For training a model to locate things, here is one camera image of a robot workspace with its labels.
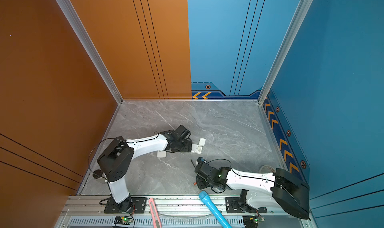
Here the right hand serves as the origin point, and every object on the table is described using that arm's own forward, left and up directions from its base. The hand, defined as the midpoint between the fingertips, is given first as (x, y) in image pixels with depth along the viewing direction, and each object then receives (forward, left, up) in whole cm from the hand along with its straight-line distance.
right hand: (196, 183), depth 80 cm
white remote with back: (+20, 0, +1) cm, 20 cm away
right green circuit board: (-16, -26, -2) cm, 31 cm away
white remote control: (+16, +21, +2) cm, 27 cm away
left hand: (+21, +5, +2) cm, 21 cm away
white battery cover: (+26, -4, 0) cm, 26 cm away
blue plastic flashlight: (-6, -4, +4) cm, 8 cm away
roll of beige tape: (+9, -40, 0) cm, 41 cm away
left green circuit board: (-16, +33, -1) cm, 37 cm away
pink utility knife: (-15, +20, -1) cm, 25 cm away
